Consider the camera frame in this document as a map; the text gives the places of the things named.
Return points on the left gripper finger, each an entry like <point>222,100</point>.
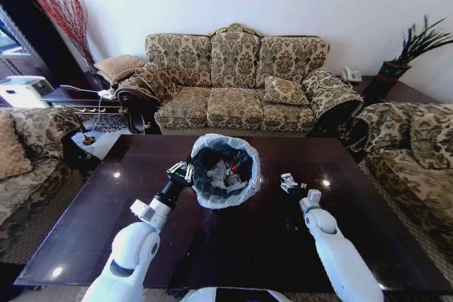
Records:
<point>189,174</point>
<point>176,167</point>

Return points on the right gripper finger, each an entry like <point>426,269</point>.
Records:
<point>303,186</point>

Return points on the trash bin with white liner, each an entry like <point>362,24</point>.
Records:
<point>244,189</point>

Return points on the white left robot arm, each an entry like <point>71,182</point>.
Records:
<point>141,238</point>

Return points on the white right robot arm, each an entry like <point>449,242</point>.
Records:
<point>329,242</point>

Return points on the crumpled white paper trash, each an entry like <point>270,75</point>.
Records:
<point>219,174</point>

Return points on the red black packet trash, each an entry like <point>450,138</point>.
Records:
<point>234,165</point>

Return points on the crumpled white red wrapper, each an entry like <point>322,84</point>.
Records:
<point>288,181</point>

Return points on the pale patterned rug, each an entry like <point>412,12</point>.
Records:
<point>102,132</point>

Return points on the floral three-seat sofa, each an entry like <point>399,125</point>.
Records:
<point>233,104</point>

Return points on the small brown floor object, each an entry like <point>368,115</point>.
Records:
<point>87,139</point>

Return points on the floral square throw pillow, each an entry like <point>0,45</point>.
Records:
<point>286,90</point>

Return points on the gold quilted cushion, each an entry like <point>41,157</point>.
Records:
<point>118,66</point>

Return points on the white desk telephone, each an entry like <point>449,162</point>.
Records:
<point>351,74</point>

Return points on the white robot front shell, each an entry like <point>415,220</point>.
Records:
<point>235,295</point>

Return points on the floral armchair with gold cushion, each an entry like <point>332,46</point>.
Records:
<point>42,174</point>

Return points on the dark wooden side table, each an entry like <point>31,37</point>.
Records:
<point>400,90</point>

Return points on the dark patterned vase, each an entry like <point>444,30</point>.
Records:
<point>391,74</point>

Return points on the white box appliance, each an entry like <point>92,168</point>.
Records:
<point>21,91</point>

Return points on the red branch decoration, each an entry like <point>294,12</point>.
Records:
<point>70,26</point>

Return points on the dark feather arrangement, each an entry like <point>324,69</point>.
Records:
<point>421,40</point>

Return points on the dark wooden cabinet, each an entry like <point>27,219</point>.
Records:
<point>32,19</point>

